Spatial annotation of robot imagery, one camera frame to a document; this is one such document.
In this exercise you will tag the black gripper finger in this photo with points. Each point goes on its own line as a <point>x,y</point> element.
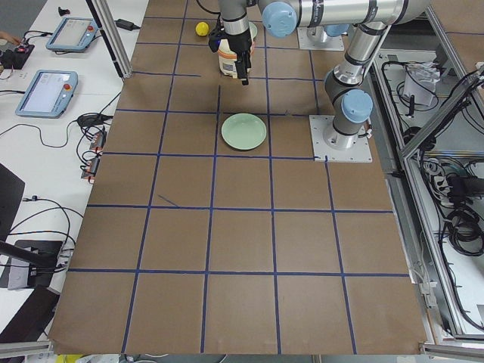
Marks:
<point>243,67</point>

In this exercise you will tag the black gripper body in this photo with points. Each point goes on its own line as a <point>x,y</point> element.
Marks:
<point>242,43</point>

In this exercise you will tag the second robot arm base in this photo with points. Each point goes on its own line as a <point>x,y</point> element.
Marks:
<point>323,38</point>

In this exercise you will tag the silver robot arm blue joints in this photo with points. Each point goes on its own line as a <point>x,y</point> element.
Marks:
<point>372,20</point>

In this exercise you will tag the person hand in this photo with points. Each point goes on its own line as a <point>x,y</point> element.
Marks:
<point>9,38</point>

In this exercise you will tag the yellow lemon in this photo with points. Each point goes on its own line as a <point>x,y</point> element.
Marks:
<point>202,29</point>

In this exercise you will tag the light green plate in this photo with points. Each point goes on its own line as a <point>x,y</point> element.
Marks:
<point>243,131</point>

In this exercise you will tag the black power adapter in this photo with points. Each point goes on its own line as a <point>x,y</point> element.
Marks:
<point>127,25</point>

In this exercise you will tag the upper blue teach pendant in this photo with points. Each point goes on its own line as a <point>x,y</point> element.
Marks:
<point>74,34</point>

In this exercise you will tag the blue teach pendant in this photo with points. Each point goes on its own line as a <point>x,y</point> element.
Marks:
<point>48,94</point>
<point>74,34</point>

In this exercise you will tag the white paper bag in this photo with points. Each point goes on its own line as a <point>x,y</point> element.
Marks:
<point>420,83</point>

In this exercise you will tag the power strip with plugs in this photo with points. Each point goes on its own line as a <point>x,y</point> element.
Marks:
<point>92,157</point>

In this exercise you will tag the lower blue teach pendant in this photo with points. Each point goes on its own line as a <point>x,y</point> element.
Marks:
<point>48,94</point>

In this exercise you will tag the white power strip right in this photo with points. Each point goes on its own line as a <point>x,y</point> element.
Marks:
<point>437,181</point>

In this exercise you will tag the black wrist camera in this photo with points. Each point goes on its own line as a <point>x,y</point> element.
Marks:
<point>215,38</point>

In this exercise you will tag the aluminium frame post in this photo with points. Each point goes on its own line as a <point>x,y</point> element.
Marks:
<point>106,24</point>

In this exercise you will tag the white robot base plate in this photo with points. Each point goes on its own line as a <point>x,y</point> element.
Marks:
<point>330,146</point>

